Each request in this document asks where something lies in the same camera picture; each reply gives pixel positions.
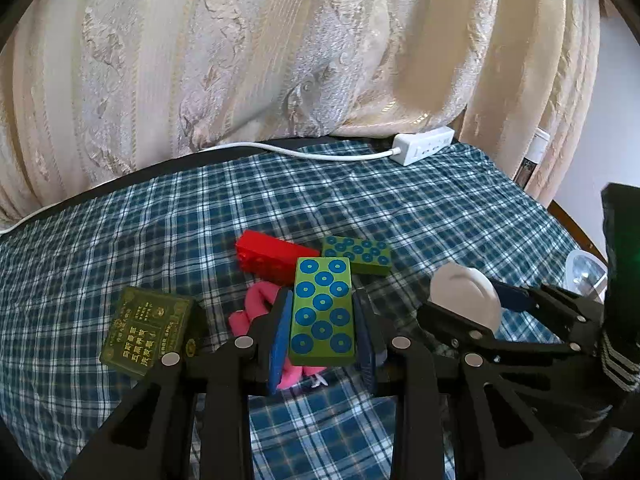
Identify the white power cable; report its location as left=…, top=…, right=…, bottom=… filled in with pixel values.
left=0, top=141, right=398, bottom=236

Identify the pink foam hair roller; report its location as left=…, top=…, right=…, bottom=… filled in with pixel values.
left=228, top=281, right=331, bottom=392

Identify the dark green printed box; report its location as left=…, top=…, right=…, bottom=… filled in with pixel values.
left=99, top=286, right=207, bottom=380

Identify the clear round plastic tray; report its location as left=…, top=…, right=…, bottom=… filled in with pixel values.
left=562, top=250, right=608, bottom=303

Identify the cream striped damask curtain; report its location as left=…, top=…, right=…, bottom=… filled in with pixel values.
left=0, top=0, right=501, bottom=226

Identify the green tile with blue circles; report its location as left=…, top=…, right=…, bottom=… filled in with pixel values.
left=321, top=235, right=393, bottom=277
left=288, top=256, right=357, bottom=367

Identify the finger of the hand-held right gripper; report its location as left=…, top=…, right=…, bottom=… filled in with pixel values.
left=492, top=281, right=608, bottom=328
left=416, top=302, right=603, bottom=361

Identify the white tape roll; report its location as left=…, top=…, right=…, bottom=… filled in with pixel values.
left=430, top=263, right=502, bottom=336

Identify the red building block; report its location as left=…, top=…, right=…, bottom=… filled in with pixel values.
left=235, top=230, right=321, bottom=288

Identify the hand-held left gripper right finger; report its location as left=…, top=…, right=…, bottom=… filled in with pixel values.
left=350, top=290, right=583, bottom=480

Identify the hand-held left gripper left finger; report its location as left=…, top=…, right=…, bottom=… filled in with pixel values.
left=65, top=287, right=296, bottom=480

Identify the cream embossed curtain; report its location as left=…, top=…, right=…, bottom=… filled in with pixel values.
left=457, top=0, right=603, bottom=203

